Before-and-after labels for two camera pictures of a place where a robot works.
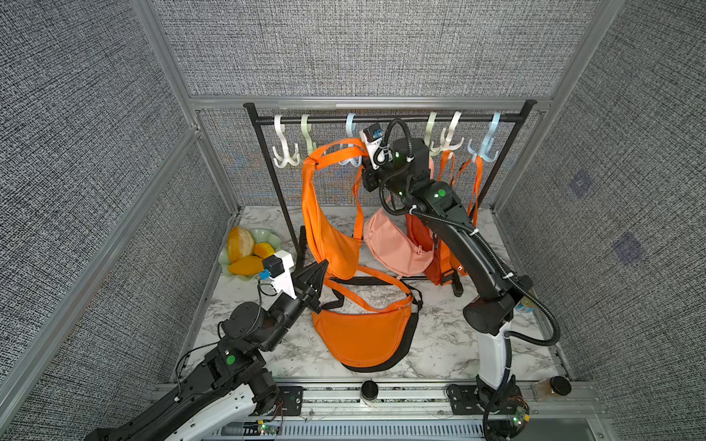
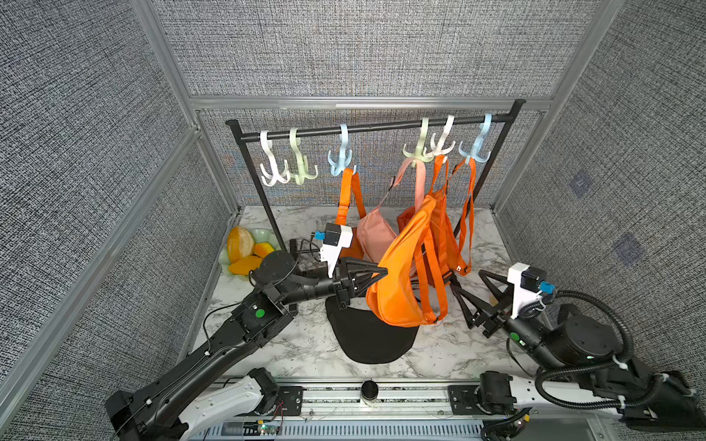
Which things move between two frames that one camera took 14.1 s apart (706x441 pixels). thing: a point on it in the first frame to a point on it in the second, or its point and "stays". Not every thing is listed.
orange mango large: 247,265 stays
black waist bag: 412,325 to 367,337
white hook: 281,160 to 267,144
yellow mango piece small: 263,250 stays
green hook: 305,130 to 302,174
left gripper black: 303,275 to 347,286
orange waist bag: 330,242 to 356,250
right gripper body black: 376,177 to 500,322
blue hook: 348,129 to 343,162
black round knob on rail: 370,390 stays
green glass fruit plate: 261,235 stays
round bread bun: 240,243 stays
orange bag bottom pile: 364,340 to 413,291
